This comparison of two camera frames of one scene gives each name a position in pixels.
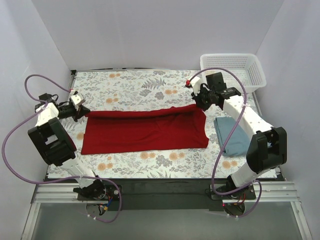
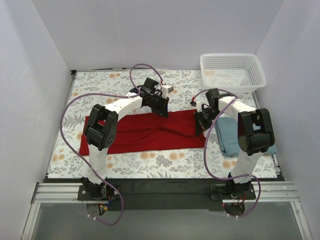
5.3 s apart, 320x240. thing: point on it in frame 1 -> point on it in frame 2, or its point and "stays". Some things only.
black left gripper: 76,113 -> 160,105
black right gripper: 202,99 -> 201,120
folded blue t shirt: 239,143 stays
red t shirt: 143,128 stays
